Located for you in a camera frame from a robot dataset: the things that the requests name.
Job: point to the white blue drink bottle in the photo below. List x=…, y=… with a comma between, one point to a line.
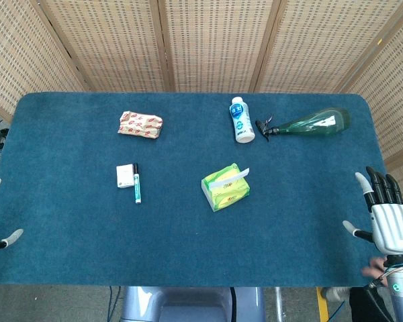
x=240, y=120

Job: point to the green spray bottle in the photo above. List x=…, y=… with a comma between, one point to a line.
x=310, y=124

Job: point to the blue table cloth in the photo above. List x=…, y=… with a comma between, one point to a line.
x=188, y=218

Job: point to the person's hand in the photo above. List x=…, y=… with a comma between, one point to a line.
x=372, y=268

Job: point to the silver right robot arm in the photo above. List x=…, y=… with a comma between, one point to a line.
x=399, y=285

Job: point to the light blue robot base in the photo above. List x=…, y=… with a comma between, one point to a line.
x=192, y=304

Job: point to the grey shoe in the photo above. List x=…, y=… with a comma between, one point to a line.
x=336, y=294

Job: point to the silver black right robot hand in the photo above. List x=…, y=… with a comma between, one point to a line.
x=390, y=222

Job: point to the small white box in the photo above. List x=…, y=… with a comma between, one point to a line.
x=125, y=176

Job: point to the woven bamboo folding screen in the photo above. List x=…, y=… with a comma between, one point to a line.
x=201, y=43

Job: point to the red patterned paper snack bag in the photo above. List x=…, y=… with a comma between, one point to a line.
x=139, y=125

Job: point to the green yellow tissue pack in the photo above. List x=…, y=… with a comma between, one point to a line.
x=225, y=189

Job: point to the white green marker pen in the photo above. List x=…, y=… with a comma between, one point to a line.
x=136, y=184

